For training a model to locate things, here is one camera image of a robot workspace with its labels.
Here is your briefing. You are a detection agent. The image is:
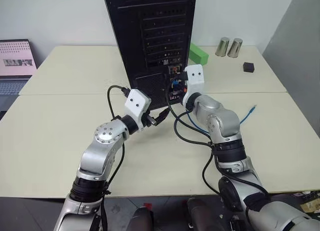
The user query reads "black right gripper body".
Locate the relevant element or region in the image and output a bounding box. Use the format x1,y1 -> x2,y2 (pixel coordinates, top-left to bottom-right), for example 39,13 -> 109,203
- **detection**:
179,77 -> 189,94

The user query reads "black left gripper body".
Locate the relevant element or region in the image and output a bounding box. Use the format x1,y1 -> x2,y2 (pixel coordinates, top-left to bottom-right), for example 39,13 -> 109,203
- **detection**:
141,110 -> 155,129

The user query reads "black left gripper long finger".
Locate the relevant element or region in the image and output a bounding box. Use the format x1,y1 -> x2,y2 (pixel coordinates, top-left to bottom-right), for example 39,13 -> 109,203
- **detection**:
154,108 -> 169,123

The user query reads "blue ethernet cable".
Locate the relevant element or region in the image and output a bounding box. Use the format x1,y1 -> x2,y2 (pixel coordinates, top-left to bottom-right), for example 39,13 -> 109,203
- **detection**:
171,80 -> 258,136

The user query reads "black computer tower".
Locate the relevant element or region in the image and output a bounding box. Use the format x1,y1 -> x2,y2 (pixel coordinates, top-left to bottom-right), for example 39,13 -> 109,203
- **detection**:
101,0 -> 198,111

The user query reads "green rectangular block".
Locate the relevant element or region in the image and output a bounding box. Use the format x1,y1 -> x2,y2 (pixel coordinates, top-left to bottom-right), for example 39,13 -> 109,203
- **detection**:
188,42 -> 210,66

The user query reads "silver metal cup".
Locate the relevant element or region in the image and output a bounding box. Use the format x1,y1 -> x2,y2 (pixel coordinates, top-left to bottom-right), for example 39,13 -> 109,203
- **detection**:
215,36 -> 231,58
227,37 -> 244,59

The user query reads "small black cube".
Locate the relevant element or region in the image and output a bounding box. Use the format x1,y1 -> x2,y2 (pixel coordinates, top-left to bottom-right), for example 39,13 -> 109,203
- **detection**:
242,61 -> 256,74

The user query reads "dark rounded shape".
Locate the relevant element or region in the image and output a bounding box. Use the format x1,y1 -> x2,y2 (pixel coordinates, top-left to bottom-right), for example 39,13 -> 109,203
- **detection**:
126,206 -> 155,231
185,196 -> 227,231

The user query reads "open grey laptop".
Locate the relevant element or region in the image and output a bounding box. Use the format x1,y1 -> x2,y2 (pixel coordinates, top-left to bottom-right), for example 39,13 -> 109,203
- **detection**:
0,38 -> 38,112

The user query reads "cardboard clutter pile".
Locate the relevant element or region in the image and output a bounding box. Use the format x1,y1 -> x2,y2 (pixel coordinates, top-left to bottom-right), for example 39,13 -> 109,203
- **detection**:
289,189 -> 320,213

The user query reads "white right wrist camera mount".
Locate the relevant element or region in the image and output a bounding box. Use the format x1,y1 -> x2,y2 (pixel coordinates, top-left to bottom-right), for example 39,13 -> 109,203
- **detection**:
181,64 -> 205,107

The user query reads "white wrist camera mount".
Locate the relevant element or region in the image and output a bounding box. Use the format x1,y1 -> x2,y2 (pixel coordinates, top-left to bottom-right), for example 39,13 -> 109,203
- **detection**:
124,88 -> 153,132
181,64 -> 205,107

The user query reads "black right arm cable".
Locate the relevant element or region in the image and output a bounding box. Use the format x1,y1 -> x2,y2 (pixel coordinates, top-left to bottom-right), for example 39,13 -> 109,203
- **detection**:
165,70 -> 271,199

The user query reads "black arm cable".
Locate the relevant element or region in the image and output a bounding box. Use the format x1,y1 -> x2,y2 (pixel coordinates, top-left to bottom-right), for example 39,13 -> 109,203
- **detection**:
165,70 -> 271,199
101,84 -> 132,231

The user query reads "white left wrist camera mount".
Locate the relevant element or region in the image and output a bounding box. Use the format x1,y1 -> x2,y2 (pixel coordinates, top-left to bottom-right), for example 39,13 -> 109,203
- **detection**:
124,88 -> 153,132

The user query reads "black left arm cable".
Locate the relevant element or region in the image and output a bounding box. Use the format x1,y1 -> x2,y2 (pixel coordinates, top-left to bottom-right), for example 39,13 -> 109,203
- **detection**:
101,84 -> 132,231

